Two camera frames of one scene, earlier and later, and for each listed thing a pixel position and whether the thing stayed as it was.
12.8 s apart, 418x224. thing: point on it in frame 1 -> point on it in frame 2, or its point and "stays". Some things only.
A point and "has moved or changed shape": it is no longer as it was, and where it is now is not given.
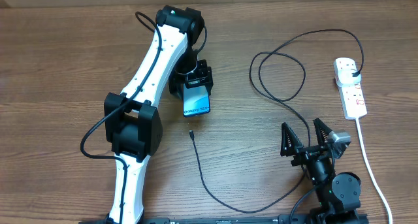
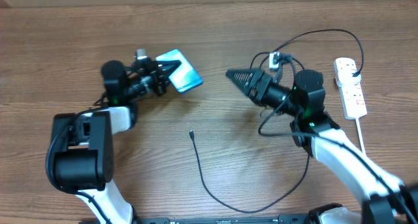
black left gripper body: x=200 y=76 -> x=155 y=78
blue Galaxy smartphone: x=195 y=100 has moved or changed shape
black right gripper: x=305 y=153 -> x=257 y=78
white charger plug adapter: x=345 y=78 stays
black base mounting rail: x=287 y=219 stays
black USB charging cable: x=300 y=179 -> x=213 y=190
